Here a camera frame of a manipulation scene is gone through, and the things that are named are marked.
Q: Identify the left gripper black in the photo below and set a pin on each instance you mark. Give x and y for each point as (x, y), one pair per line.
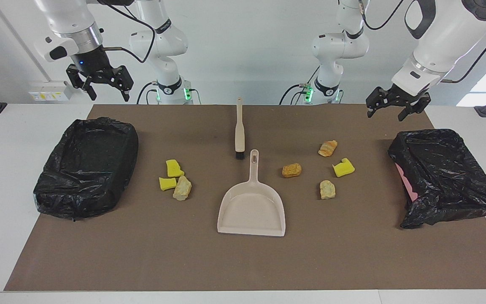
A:
(399, 98)

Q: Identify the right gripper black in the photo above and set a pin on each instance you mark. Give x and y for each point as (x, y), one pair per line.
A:
(95, 63)

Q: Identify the orange toy croissant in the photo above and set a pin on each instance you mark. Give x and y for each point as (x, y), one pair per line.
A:
(327, 148)

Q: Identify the notched yellow sponge piece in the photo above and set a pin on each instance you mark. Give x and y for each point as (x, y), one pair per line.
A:
(344, 169)

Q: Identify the pale round bread chunk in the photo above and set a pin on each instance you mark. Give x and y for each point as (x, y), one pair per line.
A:
(327, 190)

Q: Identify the large yellow sponge piece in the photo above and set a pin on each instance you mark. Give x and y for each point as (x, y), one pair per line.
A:
(173, 168)

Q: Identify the small yellow sponge piece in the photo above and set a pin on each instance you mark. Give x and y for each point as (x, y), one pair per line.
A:
(167, 183)

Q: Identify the brown bread nugget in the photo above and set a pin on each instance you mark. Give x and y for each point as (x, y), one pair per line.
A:
(291, 170)

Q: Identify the pale angular bread chunk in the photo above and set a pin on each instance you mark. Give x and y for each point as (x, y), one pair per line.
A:
(182, 189)

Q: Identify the beige hand brush black bristles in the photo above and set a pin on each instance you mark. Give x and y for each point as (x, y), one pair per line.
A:
(239, 131)

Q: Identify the beige plastic dustpan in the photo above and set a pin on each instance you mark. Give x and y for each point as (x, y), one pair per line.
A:
(251, 211)

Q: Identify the bin lined with black bag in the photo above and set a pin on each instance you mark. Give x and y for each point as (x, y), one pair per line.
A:
(87, 169)

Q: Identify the pink bin with black bag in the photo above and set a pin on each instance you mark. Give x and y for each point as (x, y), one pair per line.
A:
(445, 177)

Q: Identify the brown table mat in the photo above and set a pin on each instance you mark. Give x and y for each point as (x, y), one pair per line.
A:
(243, 261)

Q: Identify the white wall socket box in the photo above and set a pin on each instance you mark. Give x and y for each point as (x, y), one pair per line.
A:
(49, 92)

